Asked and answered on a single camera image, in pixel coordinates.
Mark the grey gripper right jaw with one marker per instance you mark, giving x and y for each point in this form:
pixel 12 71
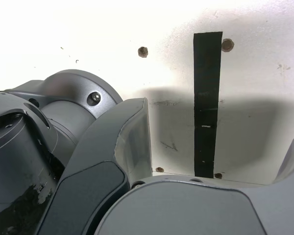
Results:
pixel 186 210

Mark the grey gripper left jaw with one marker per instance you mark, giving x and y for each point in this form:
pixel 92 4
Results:
pixel 93 171

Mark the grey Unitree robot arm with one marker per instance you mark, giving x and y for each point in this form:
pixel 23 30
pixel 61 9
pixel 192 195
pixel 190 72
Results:
pixel 27 147

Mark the black tape strip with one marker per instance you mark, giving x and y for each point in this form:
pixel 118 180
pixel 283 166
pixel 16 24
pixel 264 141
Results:
pixel 207 98

